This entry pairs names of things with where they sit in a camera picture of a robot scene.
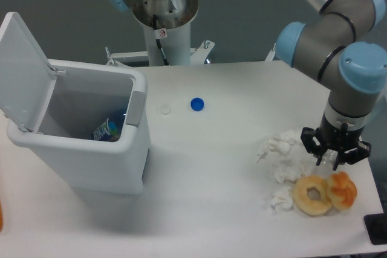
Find orange glazed bun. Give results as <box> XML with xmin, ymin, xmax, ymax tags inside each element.
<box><xmin>327</xmin><ymin>172</ymin><xmax>357</xmax><ymax>210</ymax></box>

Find large crumpled white tissue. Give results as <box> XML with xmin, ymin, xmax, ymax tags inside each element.
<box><xmin>257</xmin><ymin>129</ymin><xmax>314</xmax><ymax>184</ymax></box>

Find blue bottle cap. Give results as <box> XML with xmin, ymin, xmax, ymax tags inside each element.
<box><xmin>190</xmin><ymin>97</ymin><xmax>205</xmax><ymax>112</ymax></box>

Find white trash bin lid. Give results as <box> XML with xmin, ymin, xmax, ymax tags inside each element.
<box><xmin>1</xmin><ymin>12</ymin><xmax>66</xmax><ymax>132</ymax></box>

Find clear plastic bottle green label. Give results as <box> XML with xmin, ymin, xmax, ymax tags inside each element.
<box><xmin>320</xmin><ymin>149</ymin><xmax>337</xmax><ymax>169</ymax></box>

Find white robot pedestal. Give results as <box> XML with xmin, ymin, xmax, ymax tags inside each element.
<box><xmin>105</xmin><ymin>0</ymin><xmax>215</xmax><ymax>66</ymax></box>

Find orange object at left edge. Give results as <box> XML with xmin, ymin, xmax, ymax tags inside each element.
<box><xmin>0</xmin><ymin>201</ymin><xmax>4</xmax><ymax>232</ymax></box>

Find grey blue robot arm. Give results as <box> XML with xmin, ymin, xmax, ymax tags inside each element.
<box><xmin>109</xmin><ymin>0</ymin><xmax>386</xmax><ymax>168</ymax></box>

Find small crumpled white tissue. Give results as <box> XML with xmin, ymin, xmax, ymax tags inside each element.
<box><xmin>269</xmin><ymin>185</ymin><xmax>294</xmax><ymax>215</ymax></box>

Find black device at edge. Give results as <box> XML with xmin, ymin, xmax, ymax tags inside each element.
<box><xmin>363</xmin><ymin>213</ymin><xmax>386</xmax><ymax>245</ymax></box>

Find blue packaging in bin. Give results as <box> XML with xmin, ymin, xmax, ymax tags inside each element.
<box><xmin>88</xmin><ymin>109</ymin><xmax>126</xmax><ymax>142</ymax></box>

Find white trash bin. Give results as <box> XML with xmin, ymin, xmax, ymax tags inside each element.
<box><xmin>7</xmin><ymin>60</ymin><xmax>150</xmax><ymax>195</ymax></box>

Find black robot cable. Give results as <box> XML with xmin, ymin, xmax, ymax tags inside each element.
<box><xmin>152</xmin><ymin>15</ymin><xmax>170</xmax><ymax>66</ymax></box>

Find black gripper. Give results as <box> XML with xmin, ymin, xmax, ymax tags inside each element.
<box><xmin>301</xmin><ymin>116</ymin><xmax>371</xmax><ymax>170</ymax></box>

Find ring donut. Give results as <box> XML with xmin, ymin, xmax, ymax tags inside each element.
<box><xmin>292</xmin><ymin>175</ymin><xmax>332</xmax><ymax>216</ymax></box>

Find white bottle cap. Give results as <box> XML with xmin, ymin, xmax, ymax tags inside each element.
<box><xmin>160</xmin><ymin>104</ymin><xmax>172</xmax><ymax>115</ymax></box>

